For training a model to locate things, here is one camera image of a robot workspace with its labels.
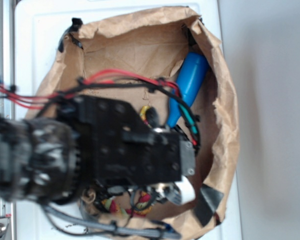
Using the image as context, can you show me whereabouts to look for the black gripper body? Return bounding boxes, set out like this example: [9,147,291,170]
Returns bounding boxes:
[56,95,196,187]

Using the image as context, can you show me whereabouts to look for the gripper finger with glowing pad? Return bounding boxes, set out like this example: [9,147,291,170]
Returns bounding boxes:
[173,176,196,203]

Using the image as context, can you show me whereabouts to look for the multicolored twisted rope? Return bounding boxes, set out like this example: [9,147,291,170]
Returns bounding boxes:
[99,105,158,218]

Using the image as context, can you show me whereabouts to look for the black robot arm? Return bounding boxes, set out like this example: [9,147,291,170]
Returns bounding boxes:
[0,95,196,205]

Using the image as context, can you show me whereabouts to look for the black tape piece right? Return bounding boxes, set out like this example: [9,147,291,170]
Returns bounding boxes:
[193,184,224,227]

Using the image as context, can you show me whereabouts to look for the brown paper bag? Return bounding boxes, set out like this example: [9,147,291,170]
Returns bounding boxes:
[24,6,241,238]

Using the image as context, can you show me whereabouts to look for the blue plastic bottle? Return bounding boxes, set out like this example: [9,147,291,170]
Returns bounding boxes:
[166,52,210,128]

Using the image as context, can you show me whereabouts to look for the grey cable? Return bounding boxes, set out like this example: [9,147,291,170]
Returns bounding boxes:
[43,199,182,240]

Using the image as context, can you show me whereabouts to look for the red and black wires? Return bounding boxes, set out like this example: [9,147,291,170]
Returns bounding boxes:
[0,69,202,151]

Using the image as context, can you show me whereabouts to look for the aluminium extrusion rail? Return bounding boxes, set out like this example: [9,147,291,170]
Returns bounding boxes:
[0,0,17,240]

